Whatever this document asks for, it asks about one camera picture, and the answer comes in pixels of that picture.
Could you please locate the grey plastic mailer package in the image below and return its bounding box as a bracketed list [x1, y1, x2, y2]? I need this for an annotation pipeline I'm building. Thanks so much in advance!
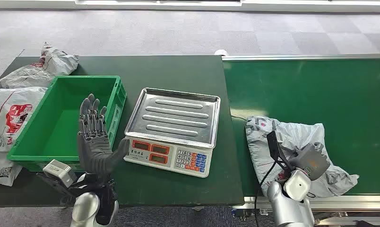
[244, 116, 360, 199]

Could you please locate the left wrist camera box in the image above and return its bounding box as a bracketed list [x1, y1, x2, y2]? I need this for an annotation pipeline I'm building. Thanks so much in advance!
[36, 159, 78, 198]

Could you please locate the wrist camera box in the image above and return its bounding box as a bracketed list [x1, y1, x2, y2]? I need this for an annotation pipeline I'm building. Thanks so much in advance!
[266, 131, 293, 172]
[36, 159, 78, 198]

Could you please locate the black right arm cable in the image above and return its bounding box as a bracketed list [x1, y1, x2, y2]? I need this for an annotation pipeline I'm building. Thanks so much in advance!
[254, 159, 277, 227]

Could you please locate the green plastic crate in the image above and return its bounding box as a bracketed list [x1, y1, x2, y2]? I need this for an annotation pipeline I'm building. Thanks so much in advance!
[7, 75, 127, 173]

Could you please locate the crumpled grey mailer package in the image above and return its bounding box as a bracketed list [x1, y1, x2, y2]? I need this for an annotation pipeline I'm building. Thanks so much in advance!
[0, 42, 80, 89]

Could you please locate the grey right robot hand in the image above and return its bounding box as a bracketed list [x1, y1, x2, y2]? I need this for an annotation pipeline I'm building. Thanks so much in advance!
[290, 141, 331, 182]

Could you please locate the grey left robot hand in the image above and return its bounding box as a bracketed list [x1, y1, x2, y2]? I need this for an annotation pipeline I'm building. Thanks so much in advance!
[77, 93, 130, 175]

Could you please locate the white mailer with red print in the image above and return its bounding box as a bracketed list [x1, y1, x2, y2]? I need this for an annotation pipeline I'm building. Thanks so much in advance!
[0, 87, 49, 153]

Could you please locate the electronic scale with steel tray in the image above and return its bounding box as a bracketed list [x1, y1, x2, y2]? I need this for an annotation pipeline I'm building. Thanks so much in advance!
[123, 87, 221, 179]

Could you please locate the white mailer with QR codes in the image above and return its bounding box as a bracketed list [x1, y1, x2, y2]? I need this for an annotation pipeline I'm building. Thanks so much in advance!
[0, 151, 24, 187]

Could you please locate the green conveyor belt machine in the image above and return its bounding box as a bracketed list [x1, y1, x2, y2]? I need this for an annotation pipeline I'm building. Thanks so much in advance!
[222, 53, 380, 227]

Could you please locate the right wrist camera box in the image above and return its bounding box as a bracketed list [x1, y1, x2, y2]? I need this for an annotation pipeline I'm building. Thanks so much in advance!
[266, 131, 293, 172]

